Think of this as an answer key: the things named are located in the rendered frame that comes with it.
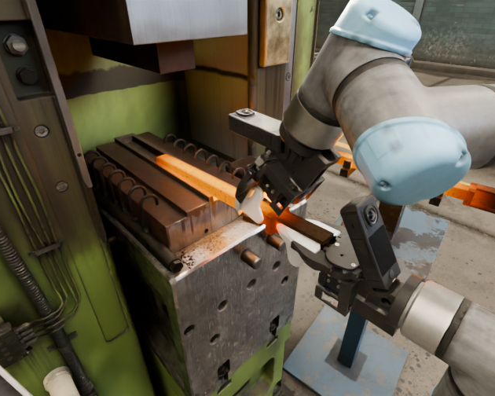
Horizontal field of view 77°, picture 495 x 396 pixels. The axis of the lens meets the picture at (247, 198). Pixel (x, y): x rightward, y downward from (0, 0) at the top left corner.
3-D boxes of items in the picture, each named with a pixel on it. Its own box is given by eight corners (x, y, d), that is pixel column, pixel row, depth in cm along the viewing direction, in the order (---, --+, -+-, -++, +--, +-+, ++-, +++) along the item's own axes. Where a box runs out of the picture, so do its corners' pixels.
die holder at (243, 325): (293, 317, 99) (308, 199, 75) (195, 409, 77) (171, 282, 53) (191, 236, 133) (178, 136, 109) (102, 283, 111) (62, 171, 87)
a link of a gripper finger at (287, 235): (265, 255, 51) (313, 284, 46) (265, 226, 48) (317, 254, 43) (276, 246, 53) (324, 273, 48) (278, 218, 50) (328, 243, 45)
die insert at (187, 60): (196, 68, 58) (192, 32, 55) (160, 74, 54) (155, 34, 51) (123, 52, 77) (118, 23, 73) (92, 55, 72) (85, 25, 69)
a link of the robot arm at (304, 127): (284, 89, 35) (326, 78, 40) (269, 119, 39) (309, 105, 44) (329, 134, 33) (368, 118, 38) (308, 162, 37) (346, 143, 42)
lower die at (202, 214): (247, 212, 70) (247, 179, 66) (170, 254, 59) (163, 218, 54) (152, 155, 96) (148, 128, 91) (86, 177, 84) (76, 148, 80)
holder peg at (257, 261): (262, 265, 64) (263, 256, 63) (254, 272, 63) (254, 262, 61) (249, 255, 67) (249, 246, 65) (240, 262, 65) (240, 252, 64)
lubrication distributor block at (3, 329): (46, 357, 61) (19, 312, 54) (9, 380, 57) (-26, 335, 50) (41, 346, 63) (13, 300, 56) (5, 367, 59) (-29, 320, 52)
